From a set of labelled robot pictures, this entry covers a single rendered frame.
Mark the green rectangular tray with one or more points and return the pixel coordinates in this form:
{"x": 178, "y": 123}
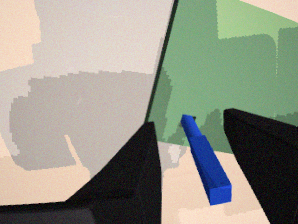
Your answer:
{"x": 223, "y": 54}

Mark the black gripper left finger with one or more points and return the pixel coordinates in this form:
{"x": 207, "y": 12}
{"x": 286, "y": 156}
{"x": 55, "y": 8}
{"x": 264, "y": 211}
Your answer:
{"x": 126, "y": 191}

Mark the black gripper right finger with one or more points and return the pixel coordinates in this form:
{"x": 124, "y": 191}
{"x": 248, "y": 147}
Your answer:
{"x": 267, "y": 152}

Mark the blue square bar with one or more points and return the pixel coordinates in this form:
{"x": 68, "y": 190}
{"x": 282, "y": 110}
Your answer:
{"x": 212, "y": 175}

